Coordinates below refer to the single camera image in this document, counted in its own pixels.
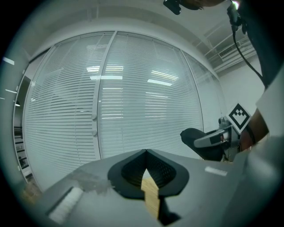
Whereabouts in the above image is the black wrist band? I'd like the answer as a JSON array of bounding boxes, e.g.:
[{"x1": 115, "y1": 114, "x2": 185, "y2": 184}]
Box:
[{"x1": 245, "y1": 125, "x2": 256, "y2": 144}]

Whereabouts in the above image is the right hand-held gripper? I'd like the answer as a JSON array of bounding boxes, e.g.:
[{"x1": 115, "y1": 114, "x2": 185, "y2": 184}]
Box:
[{"x1": 194, "y1": 103, "x2": 252, "y2": 161}]

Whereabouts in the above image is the round wooden side table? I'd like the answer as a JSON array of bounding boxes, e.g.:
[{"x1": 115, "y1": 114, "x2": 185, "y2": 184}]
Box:
[{"x1": 141, "y1": 168, "x2": 161, "y2": 222}]

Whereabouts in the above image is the white window blind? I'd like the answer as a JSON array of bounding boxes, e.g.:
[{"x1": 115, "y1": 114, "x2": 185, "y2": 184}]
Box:
[
  {"x1": 181, "y1": 51, "x2": 226, "y2": 133},
  {"x1": 97, "y1": 32, "x2": 204, "y2": 159},
  {"x1": 23, "y1": 33, "x2": 116, "y2": 191}
]

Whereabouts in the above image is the white shelf unit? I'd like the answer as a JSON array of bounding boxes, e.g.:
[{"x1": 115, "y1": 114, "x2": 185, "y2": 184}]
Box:
[{"x1": 13, "y1": 125, "x2": 34, "y2": 181}]

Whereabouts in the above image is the small black object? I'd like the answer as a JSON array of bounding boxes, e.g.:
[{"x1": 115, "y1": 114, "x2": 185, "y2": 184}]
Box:
[{"x1": 180, "y1": 128, "x2": 210, "y2": 159}]

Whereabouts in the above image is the black head-worn camera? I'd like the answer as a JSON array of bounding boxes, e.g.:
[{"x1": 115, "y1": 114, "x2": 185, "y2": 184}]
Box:
[{"x1": 163, "y1": 0, "x2": 183, "y2": 16}]

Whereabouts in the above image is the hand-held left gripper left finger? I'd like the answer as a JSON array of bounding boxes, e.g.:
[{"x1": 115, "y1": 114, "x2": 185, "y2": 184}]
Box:
[{"x1": 107, "y1": 149, "x2": 147, "y2": 199}]

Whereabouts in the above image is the person's right forearm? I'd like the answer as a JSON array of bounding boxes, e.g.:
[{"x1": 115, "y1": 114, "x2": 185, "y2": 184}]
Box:
[{"x1": 240, "y1": 108, "x2": 270, "y2": 153}]

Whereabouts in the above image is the black head camera cable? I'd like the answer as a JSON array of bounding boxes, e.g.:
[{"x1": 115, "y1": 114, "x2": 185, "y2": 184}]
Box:
[{"x1": 226, "y1": 0, "x2": 264, "y2": 84}]

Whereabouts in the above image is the person's black shirt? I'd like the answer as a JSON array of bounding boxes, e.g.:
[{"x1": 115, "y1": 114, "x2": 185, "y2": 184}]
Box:
[{"x1": 238, "y1": 0, "x2": 284, "y2": 89}]

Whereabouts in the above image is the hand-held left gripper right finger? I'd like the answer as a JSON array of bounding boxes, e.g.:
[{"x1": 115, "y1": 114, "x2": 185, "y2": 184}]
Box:
[{"x1": 145, "y1": 149, "x2": 190, "y2": 226}]

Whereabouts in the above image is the ceiling air vent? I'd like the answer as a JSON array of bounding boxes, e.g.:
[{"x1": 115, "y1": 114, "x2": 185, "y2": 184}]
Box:
[{"x1": 218, "y1": 41, "x2": 242, "y2": 59}]

